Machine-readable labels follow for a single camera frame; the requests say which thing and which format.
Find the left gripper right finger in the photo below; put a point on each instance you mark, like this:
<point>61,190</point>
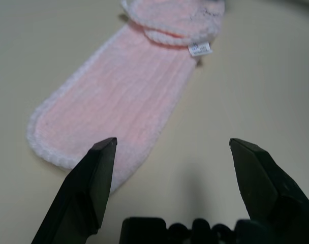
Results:
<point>269,193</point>

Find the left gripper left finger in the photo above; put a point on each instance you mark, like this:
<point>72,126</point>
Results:
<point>86,193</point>

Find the pink fluffy towel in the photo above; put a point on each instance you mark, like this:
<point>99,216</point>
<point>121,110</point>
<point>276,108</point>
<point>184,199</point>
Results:
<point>113,101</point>

